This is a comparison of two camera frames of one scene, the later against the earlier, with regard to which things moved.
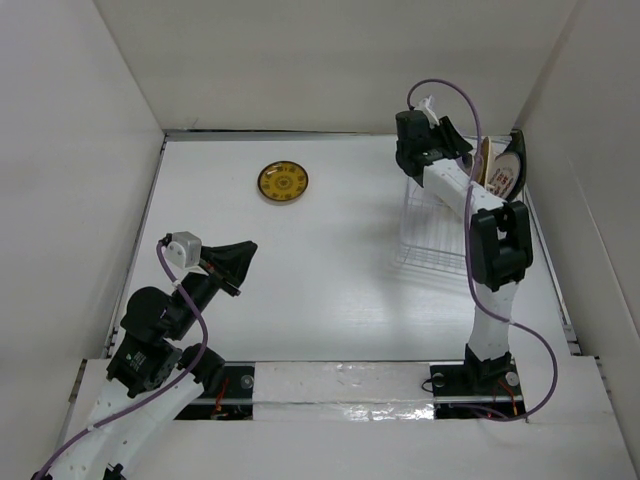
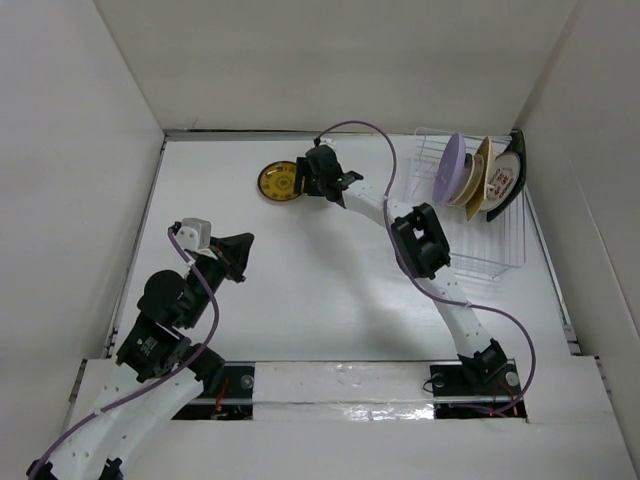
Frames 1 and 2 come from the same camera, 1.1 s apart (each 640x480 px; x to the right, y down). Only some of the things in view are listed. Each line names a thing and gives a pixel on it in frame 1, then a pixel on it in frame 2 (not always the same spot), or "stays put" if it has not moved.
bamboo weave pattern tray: (486, 154) stays put
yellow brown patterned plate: (282, 181) stays put
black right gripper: (454, 143) → (304, 167)
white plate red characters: (505, 174) stays put
